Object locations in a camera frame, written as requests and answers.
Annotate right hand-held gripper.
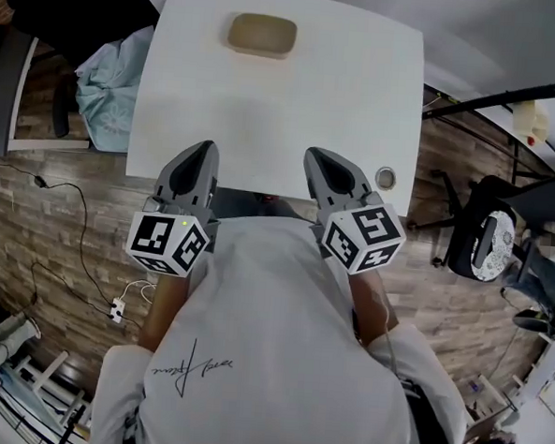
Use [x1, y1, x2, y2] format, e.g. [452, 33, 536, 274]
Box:
[296, 146, 413, 278]

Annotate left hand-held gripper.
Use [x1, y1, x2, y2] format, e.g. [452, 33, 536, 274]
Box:
[124, 135, 226, 279]

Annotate tan shallow tray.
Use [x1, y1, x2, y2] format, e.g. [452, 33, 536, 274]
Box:
[225, 10, 299, 62]

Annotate person's right forearm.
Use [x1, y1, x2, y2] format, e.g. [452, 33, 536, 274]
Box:
[344, 267, 402, 349]

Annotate person's left forearm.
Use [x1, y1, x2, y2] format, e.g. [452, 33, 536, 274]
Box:
[138, 266, 196, 353]

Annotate white table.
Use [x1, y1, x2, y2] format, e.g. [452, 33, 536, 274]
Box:
[124, 0, 431, 219]

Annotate light blue cloth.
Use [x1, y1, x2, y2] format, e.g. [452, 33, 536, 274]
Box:
[70, 23, 155, 155]

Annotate person's white t-shirt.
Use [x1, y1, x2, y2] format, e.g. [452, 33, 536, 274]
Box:
[89, 205, 479, 444]

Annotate patterned round seat cushion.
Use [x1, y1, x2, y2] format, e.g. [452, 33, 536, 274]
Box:
[470, 207, 518, 284]

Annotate grey desk with black legs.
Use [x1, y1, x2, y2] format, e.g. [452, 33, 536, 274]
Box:
[418, 69, 555, 187]

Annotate black high-back office chair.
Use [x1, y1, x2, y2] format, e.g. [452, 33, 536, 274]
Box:
[0, 0, 162, 145]

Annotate cream plastic object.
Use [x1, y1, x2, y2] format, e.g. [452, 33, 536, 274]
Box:
[511, 98, 553, 148]

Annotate black mesh office chair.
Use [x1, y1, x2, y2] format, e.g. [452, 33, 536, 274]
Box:
[404, 166, 555, 287]

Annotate white wooden rack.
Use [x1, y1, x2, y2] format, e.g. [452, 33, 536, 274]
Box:
[10, 348, 97, 436]

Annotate light wooden shelf rack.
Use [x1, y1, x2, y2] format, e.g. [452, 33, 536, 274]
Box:
[460, 321, 555, 444]

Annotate round silver cable grommet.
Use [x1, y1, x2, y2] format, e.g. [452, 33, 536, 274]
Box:
[374, 165, 398, 191]

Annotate white cable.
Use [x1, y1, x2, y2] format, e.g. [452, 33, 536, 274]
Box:
[121, 277, 157, 306]

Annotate black cable with adapter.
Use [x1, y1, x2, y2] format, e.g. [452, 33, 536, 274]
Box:
[0, 157, 123, 310]

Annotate thin grey cable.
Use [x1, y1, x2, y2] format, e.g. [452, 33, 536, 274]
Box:
[369, 287, 405, 379]

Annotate black bag strap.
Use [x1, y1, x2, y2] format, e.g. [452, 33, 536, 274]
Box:
[399, 378, 459, 444]

